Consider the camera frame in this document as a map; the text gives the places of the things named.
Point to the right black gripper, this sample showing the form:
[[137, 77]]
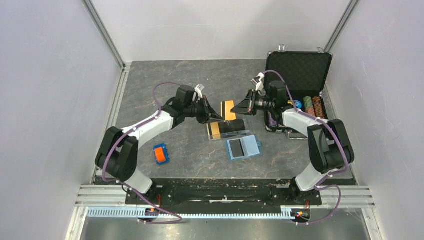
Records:
[[245, 107]]

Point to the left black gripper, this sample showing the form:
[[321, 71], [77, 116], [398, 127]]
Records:
[[206, 117]]

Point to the clear acrylic card tray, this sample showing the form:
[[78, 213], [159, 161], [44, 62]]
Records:
[[227, 129]]

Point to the blue card holder wallet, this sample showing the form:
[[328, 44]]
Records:
[[251, 145]]

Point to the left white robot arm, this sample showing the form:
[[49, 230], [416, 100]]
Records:
[[117, 156]]

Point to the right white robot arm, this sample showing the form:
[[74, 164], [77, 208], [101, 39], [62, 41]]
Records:
[[330, 149]]

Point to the gold card stack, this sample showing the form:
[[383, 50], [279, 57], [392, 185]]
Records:
[[214, 132]]

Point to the black poker chip case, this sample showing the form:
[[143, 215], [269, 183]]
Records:
[[305, 73]]

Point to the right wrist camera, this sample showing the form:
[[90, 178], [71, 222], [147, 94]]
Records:
[[258, 82]]

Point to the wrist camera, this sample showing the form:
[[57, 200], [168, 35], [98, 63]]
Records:
[[199, 90], [258, 82]]

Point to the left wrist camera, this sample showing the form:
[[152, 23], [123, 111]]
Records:
[[199, 90]]

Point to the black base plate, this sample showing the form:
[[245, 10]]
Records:
[[228, 196]]

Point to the white slotted cable duct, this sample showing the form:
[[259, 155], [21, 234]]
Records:
[[152, 214]]

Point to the right aluminium frame post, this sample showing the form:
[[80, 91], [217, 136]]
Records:
[[343, 21]]

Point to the aluminium frame post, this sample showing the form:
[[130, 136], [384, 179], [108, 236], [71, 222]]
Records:
[[96, 18], [343, 21]]

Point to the left aluminium frame post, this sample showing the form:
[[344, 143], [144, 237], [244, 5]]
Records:
[[96, 18]]

